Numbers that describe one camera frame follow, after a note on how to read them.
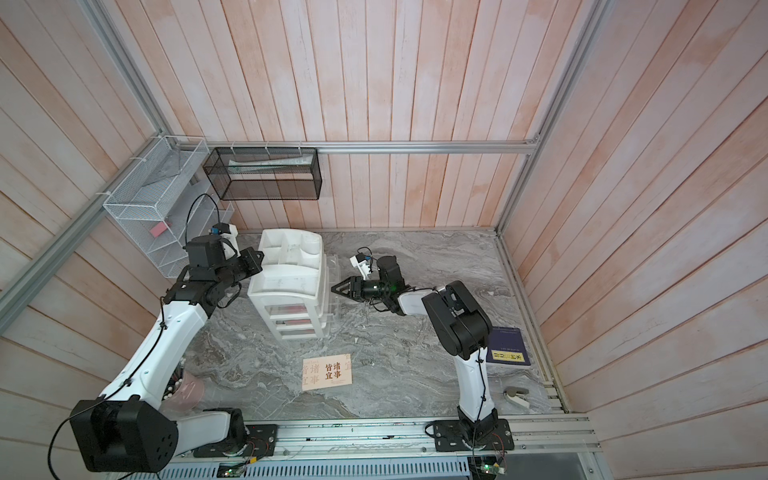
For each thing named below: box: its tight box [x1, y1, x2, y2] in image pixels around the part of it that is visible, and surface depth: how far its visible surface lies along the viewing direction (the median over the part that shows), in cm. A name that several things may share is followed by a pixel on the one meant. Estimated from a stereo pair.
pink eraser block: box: [150, 222, 167, 238], surface depth 84 cm
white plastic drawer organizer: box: [247, 228, 325, 340], surface depth 83 cm
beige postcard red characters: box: [302, 354, 353, 391], surface depth 86 cm
